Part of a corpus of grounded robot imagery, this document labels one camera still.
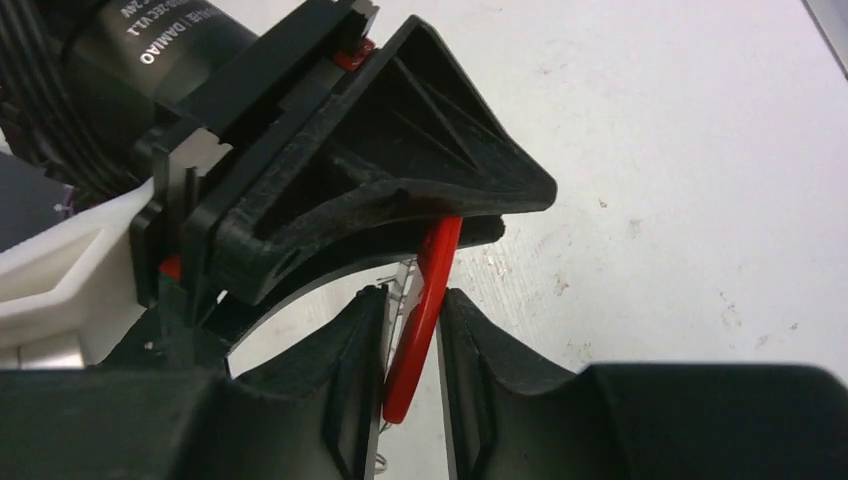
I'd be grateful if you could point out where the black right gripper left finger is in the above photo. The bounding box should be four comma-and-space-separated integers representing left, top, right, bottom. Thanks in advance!
1, 286, 388, 479

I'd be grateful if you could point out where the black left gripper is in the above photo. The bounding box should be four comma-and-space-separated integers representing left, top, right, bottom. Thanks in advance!
99, 1, 557, 368

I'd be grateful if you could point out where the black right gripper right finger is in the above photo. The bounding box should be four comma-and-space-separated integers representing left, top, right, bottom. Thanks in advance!
438, 289, 847, 479

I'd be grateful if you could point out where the red and steel key holder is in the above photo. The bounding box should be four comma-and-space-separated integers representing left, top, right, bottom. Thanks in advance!
378, 216, 463, 434

